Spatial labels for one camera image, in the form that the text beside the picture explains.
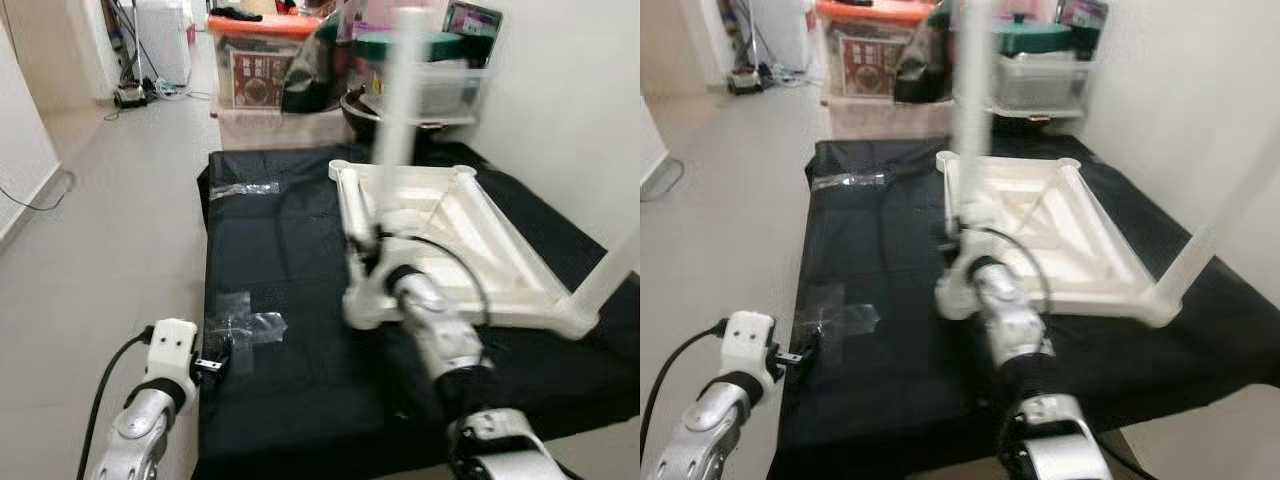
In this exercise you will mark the orange-lid box with red poster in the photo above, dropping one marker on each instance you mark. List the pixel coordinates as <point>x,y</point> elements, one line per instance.
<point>860,65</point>
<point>250,80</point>

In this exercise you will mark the small black pouch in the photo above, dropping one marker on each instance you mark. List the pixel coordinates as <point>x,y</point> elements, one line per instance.
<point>235,14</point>

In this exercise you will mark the wide clear tape patch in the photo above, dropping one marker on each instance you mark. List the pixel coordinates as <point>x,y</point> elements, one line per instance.
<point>250,325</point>
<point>840,315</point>

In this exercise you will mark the black wok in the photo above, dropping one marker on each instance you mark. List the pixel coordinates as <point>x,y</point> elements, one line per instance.
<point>360,112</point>
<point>1030,115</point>

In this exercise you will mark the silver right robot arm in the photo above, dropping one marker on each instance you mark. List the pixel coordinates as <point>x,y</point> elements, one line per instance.
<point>445,335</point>
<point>1015,320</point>

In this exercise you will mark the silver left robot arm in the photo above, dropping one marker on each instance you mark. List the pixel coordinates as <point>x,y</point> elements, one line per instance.
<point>135,425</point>
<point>710,420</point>

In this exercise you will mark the dark printed carton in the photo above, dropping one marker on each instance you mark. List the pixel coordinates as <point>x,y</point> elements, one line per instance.
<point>472,20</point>
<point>1085,12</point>

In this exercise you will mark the white chest appliance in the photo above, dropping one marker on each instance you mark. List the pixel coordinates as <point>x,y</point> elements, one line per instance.
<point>165,40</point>
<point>780,30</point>

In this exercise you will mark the grey upright vacuum cleaner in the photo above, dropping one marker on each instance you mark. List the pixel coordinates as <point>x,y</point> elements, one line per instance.
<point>130,97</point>
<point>745,82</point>

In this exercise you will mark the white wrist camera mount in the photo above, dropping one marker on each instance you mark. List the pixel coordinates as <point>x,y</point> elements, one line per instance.
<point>385,255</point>
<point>968,255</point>
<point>170,345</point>
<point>750,340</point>

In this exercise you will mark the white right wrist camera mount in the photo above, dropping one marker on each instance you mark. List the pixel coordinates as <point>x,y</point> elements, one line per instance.
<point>968,255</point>
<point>385,255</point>

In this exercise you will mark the pink fleece cover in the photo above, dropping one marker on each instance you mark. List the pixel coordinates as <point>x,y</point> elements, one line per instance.
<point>270,130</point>
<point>880,118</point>

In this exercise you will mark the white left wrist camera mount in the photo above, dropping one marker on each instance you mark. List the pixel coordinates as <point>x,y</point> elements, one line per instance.
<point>170,345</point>
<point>750,340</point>

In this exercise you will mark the black tablecloth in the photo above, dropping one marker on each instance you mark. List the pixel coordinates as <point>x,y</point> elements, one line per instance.
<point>880,250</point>
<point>290,250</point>

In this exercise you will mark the dark glass pan lid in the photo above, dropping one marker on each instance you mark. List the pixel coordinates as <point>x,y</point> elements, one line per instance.
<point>310,80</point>
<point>920,70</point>

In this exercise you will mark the narrow clear tape strip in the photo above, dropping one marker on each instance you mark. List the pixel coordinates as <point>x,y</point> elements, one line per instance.
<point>245,188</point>
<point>850,181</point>

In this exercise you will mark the green pot lid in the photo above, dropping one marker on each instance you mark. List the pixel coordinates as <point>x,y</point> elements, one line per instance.
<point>1040,38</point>
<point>440,45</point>

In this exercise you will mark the white plastic table top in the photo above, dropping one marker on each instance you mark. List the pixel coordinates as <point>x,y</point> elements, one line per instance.
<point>430,215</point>
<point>1030,200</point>

